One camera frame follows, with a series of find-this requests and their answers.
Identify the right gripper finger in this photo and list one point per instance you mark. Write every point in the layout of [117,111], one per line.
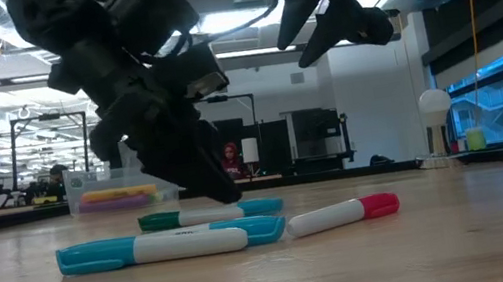
[298,7]
[330,29]

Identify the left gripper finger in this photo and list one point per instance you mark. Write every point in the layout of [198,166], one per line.
[190,171]
[107,143]

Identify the green cap mini marker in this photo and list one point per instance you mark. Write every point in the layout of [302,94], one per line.
[193,217]

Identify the yellow highlighter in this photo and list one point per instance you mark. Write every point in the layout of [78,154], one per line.
[118,193]

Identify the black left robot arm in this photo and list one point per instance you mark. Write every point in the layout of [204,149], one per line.
[50,21]

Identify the person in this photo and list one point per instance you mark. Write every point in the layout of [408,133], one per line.
[57,179]
[232,156]

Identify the clear plastic bin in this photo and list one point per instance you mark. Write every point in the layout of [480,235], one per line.
[86,182]

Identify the white cylindrical lamp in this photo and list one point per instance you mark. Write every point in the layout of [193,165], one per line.
[249,150]

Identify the long ceiling light bar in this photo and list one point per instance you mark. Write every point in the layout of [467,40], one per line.
[248,53]

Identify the light-blue cap mini marker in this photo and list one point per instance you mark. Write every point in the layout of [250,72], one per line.
[172,245]
[260,228]
[264,206]

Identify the black curtain panel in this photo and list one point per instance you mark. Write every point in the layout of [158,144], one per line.
[272,143]

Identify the black cabinet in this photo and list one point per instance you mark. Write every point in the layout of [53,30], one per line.
[316,131]

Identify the white bulb chrome lamp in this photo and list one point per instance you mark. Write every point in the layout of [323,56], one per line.
[433,102]

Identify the small black object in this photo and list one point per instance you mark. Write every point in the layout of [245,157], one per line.
[380,160]

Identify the red cap mini marker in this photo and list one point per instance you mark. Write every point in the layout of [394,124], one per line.
[334,215]

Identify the yellow-green cup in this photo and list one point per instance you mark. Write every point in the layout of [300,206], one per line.
[475,139]

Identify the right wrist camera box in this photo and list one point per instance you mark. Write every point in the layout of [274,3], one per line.
[373,28]

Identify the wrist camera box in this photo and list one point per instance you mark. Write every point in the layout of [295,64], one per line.
[201,80]
[373,28]

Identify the black metal frame stand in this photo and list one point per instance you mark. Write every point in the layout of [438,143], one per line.
[234,96]
[45,117]

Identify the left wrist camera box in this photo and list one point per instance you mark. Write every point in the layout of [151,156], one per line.
[201,80]

